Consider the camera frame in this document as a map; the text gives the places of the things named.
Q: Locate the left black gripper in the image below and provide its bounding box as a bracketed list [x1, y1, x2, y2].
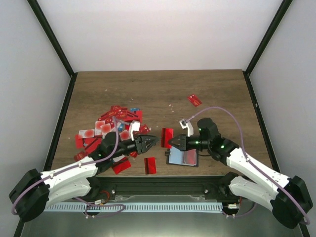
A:
[111, 134, 159, 159]

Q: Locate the black leather card holder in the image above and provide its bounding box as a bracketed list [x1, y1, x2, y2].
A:
[165, 147, 198, 167]

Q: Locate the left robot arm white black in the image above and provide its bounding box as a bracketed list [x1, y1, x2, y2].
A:
[9, 132, 158, 222]

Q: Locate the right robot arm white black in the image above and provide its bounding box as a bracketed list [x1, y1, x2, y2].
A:
[168, 118, 313, 229]

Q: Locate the red VIP card centre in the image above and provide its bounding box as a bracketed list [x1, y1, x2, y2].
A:
[139, 124, 152, 134]

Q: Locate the red card black stripe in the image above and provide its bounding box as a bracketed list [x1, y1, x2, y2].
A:
[144, 157, 157, 175]

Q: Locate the blue card top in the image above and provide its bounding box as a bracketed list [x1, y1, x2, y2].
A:
[130, 108, 140, 112]

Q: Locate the lone red VIP card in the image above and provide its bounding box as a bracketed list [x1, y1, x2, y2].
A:
[187, 94, 202, 107]

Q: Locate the white red circle card upper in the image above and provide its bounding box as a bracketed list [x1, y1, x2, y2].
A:
[100, 123, 112, 138]

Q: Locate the white red circle card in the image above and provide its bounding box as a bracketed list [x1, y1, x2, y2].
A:
[100, 123, 112, 138]
[78, 129, 95, 139]

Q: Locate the red VIP card top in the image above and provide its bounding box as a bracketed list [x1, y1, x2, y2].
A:
[98, 109, 124, 121]

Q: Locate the white red circle card left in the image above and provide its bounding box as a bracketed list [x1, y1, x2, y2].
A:
[78, 129, 95, 139]

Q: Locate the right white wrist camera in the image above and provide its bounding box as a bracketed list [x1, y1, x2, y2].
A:
[179, 119, 194, 137]

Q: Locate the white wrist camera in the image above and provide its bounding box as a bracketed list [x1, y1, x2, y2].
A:
[128, 120, 141, 141]
[179, 119, 194, 137]

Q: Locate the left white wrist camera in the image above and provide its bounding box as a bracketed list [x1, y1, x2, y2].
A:
[128, 120, 141, 141]

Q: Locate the black aluminium frame rail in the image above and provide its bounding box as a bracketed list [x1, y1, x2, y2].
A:
[31, 174, 293, 198]

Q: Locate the light blue slotted cable duct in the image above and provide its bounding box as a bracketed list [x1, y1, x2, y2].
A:
[45, 202, 223, 213]

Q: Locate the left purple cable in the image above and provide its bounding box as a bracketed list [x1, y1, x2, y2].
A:
[11, 116, 126, 219]

